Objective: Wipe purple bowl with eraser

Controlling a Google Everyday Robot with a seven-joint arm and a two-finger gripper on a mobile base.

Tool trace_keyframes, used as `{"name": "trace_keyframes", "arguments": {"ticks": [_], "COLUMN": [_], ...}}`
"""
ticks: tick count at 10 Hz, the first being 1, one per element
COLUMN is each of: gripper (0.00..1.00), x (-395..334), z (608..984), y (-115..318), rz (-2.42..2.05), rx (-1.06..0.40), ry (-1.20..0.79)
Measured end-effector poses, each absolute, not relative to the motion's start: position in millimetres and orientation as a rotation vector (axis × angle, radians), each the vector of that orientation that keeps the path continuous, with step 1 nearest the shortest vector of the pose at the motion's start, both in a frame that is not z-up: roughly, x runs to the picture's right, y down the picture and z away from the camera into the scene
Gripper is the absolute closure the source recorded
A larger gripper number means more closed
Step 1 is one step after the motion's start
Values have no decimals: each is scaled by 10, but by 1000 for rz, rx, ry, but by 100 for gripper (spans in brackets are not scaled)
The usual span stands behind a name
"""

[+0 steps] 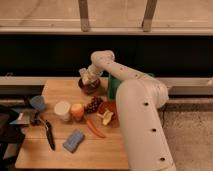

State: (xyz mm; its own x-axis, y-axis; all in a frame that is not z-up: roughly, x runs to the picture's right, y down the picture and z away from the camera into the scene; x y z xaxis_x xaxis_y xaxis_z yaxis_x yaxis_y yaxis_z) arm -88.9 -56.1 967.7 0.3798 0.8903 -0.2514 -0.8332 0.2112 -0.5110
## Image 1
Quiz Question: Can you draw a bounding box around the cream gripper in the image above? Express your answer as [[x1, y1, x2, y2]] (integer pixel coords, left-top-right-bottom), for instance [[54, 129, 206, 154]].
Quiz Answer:
[[79, 68, 93, 85]]

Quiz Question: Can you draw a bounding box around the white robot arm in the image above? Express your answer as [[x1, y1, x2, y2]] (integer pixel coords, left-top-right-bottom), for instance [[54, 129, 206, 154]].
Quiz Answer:
[[79, 50, 176, 171]]

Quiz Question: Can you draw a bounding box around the purple bowl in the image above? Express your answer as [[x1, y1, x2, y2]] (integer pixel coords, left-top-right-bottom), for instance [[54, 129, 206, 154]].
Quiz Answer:
[[78, 79, 100, 94]]

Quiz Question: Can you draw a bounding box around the red bowl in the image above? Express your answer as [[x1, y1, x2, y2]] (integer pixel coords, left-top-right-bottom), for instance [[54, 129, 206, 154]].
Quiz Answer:
[[98, 101, 117, 120]]

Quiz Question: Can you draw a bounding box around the green plastic tray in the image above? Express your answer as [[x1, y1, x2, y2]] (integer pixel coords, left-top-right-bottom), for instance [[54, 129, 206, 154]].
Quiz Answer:
[[107, 73, 156, 101]]

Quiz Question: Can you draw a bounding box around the dark grape bunch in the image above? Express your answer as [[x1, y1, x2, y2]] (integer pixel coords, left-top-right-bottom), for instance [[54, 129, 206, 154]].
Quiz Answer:
[[85, 97, 103, 113]]

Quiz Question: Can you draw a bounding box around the red yellow apple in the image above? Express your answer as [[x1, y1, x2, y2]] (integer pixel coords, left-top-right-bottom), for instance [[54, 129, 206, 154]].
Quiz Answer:
[[71, 103, 84, 121]]

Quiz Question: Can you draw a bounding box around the white cup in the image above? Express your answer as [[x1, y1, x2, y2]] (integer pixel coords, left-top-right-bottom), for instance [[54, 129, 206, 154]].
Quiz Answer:
[[54, 101, 71, 122]]

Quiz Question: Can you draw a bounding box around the banana peel toy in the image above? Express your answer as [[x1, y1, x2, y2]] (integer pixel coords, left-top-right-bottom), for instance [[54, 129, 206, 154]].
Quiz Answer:
[[97, 110, 114, 126]]

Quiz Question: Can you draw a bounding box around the orange carrot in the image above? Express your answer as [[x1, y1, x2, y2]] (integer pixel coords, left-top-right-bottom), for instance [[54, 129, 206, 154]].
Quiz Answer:
[[86, 120, 106, 138]]

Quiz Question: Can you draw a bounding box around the blue cup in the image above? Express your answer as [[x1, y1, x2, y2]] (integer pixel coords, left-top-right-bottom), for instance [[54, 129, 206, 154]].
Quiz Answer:
[[29, 96, 46, 111]]

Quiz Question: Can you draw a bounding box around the blue sponge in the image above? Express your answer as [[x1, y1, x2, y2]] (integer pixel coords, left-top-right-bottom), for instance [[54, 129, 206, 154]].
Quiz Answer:
[[63, 129, 85, 153]]

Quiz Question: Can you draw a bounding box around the black device at left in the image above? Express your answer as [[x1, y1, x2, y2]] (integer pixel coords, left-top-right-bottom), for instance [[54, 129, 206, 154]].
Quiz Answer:
[[0, 105, 25, 170]]

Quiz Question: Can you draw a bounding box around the black handled knife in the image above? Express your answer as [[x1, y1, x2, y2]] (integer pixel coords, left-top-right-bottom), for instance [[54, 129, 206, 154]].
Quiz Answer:
[[40, 118, 55, 151]]

